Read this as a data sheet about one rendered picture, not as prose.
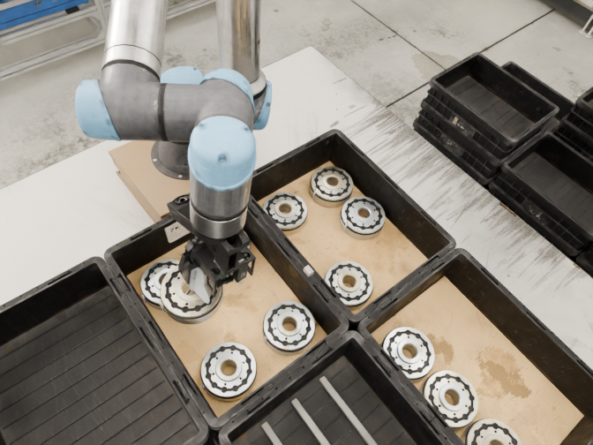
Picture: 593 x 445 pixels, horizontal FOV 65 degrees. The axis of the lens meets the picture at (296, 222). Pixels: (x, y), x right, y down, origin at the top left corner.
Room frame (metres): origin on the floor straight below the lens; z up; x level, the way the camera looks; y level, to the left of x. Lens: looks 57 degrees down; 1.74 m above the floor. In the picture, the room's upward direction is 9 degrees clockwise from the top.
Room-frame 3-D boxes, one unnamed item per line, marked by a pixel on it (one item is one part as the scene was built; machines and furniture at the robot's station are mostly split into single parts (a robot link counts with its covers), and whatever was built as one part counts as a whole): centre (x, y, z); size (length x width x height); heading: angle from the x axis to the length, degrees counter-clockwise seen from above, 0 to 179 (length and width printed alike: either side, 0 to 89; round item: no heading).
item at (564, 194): (1.18, -0.96, 0.31); 0.40 x 0.30 x 0.34; 47
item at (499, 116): (1.45, -0.66, 0.37); 0.40 x 0.30 x 0.45; 47
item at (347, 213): (0.62, -0.15, 0.86); 0.10 x 0.10 x 0.01
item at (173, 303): (0.32, 0.16, 1.01); 0.10 x 0.10 x 0.01
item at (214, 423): (0.36, 0.12, 0.92); 0.40 x 0.30 x 0.02; 45
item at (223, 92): (0.44, 0.13, 1.29); 0.11 x 0.11 x 0.08; 9
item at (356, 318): (0.57, -0.10, 0.92); 0.40 x 0.30 x 0.02; 45
